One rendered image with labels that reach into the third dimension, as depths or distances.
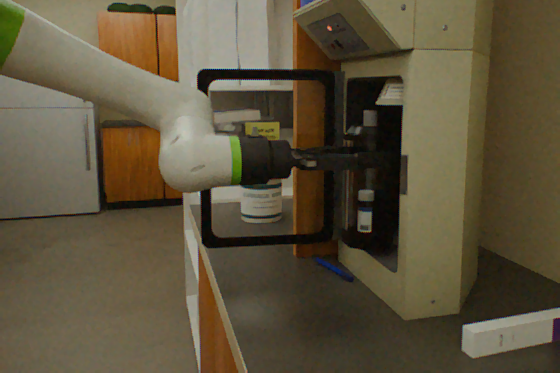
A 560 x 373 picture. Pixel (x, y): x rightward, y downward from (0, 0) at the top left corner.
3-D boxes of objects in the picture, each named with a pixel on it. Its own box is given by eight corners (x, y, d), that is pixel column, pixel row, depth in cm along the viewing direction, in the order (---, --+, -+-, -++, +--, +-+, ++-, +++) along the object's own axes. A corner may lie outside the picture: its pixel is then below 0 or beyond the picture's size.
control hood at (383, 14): (340, 60, 112) (341, 14, 111) (414, 49, 81) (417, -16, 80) (291, 59, 109) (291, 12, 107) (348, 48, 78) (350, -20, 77)
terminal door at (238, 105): (333, 242, 116) (335, 69, 111) (201, 249, 112) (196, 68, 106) (332, 241, 117) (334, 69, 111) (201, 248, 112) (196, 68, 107)
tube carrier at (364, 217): (380, 228, 108) (383, 129, 104) (404, 243, 97) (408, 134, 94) (333, 231, 105) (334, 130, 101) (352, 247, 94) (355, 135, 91)
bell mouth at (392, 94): (435, 102, 110) (437, 77, 109) (489, 104, 93) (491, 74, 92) (361, 103, 105) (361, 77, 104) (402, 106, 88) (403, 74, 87)
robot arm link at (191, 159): (160, 207, 88) (158, 165, 80) (158, 156, 96) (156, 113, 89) (238, 202, 92) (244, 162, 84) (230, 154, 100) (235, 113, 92)
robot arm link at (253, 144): (234, 184, 97) (241, 194, 88) (233, 125, 95) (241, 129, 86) (264, 183, 98) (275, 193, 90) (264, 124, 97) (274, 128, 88)
